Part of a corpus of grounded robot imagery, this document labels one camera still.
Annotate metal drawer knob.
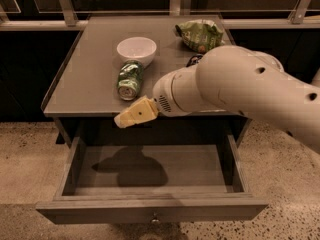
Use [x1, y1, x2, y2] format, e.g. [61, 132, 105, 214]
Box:
[150, 213, 160, 224]

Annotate blue soda can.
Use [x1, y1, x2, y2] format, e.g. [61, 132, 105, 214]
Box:
[186, 54, 203, 67]

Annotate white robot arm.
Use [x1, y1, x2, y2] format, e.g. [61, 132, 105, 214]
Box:
[115, 45, 320, 153]

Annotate grey wooden cabinet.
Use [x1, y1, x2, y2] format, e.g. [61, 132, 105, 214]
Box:
[42, 16, 249, 146]

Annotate crushed green can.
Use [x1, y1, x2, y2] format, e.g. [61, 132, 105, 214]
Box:
[117, 60, 144, 101]

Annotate metal railing frame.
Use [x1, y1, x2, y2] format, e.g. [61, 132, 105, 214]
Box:
[0, 0, 320, 30]

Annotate white ceramic bowl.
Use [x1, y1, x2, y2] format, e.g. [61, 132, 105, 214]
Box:
[117, 37, 157, 67]

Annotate green chip bag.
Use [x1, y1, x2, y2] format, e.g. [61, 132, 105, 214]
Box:
[175, 19, 223, 54]

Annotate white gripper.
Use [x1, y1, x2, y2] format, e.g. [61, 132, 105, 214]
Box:
[114, 65, 214, 128]

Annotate open top drawer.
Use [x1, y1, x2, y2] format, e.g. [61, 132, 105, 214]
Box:
[36, 136, 268, 224]

